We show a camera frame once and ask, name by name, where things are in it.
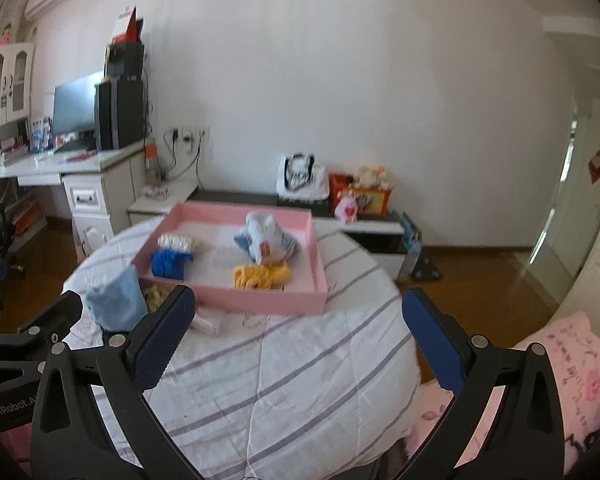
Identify light blue fluffy towel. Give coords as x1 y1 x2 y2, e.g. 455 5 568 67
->
84 266 148 333

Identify beige leopard scrunchie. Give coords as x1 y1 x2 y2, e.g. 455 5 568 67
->
143 284 173 313

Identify clear bag with pink band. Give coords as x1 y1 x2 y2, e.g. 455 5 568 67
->
189 307 245 337

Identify blue crochet knit item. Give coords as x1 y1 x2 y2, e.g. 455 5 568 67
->
150 249 194 281

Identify bag of cotton swabs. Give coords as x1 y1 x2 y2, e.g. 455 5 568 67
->
157 232 201 254

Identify yellow crochet knit item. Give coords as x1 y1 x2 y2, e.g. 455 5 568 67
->
233 262 291 289

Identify light blue printed baby hat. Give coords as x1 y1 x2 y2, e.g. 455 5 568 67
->
234 211 298 266

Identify pink bedding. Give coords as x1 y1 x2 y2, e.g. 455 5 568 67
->
409 310 600 480

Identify black floor scale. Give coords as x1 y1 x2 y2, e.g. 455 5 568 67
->
411 256 442 282

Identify white desk with drawers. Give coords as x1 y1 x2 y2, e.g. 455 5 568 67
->
0 141 146 258

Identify round table striped quilt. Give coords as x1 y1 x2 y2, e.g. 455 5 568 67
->
61 216 424 480

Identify stack of books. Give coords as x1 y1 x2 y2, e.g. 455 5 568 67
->
0 136 29 167

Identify pink booklet on desk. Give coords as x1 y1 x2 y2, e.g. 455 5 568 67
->
65 150 98 164

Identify low black white tv bench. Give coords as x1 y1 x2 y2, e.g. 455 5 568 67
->
128 179 417 280

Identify floral pouch on side table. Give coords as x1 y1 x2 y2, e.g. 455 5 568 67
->
142 185 170 202

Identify blue white carton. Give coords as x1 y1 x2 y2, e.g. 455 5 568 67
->
30 116 53 153

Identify black keyboard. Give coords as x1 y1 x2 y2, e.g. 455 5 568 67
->
54 138 96 154

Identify orange capped bottle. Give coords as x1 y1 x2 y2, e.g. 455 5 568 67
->
145 142 161 186

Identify red cartoon storage box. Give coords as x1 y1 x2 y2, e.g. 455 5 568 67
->
328 174 392 217

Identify pink shallow tray box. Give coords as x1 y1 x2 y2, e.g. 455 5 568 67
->
132 202 327 315

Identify pink heart plush toy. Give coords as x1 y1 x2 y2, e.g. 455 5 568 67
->
334 192 358 224

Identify black computer monitor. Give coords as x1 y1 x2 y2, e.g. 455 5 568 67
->
52 72 102 136

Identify red door ornament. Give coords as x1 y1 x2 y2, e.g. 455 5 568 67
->
588 150 600 184

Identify black computer tower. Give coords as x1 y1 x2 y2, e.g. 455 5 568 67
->
94 78 145 151

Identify beige plush toy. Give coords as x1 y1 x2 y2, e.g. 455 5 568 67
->
353 166 390 190

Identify white glass door cabinet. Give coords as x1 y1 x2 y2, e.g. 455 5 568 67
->
0 42 34 127

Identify black box on tower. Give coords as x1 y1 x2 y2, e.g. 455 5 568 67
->
104 41 145 78

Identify small doll figurine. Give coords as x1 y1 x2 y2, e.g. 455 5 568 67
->
0 23 17 46

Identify red white paper bag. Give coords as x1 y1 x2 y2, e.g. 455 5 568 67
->
111 6 144 44

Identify black power cables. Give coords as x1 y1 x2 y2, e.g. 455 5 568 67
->
157 129 204 191

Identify wall power sockets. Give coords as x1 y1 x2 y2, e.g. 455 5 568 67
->
163 126 211 154

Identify white tote bag black handles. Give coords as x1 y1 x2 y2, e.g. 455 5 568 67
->
276 153 329 202

